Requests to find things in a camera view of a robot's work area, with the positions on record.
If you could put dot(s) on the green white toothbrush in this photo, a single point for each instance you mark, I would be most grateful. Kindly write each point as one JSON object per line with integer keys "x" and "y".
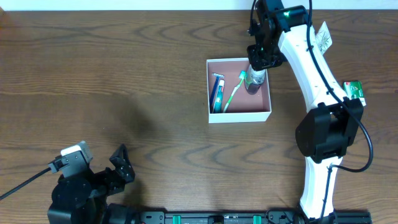
{"x": 242, "y": 76}

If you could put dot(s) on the blue disposable razor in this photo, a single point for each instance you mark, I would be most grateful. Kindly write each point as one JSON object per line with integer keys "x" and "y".
{"x": 213, "y": 93}

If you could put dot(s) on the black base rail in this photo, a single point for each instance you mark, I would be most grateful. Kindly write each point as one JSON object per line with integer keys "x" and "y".
{"x": 269, "y": 217}

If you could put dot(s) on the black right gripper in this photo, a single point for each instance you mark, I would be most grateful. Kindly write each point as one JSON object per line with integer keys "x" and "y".
{"x": 264, "y": 58}

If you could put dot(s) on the green soap bar pack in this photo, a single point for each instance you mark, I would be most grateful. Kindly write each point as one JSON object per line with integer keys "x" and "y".
{"x": 354, "y": 90}

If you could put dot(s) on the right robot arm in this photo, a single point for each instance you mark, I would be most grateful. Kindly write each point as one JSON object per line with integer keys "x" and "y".
{"x": 286, "y": 34}

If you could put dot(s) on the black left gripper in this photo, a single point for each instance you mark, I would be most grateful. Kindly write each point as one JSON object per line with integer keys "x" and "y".
{"x": 109, "y": 179}

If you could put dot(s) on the white bamboo print lotion tube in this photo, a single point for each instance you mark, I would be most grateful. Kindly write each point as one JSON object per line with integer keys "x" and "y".
{"x": 323, "y": 38}

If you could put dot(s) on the white box with pink interior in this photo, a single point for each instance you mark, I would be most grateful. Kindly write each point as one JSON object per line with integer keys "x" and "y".
{"x": 244, "y": 107}

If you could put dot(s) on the clear pump bottle blue liquid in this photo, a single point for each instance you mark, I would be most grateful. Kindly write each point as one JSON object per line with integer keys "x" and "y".
{"x": 254, "y": 79}

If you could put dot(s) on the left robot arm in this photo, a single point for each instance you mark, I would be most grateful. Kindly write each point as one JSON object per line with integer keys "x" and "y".
{"x": 80, "y": 195}

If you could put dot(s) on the white teal toothpaste tube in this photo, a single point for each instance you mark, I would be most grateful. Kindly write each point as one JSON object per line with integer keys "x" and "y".
{"x": 219, "y": 97}

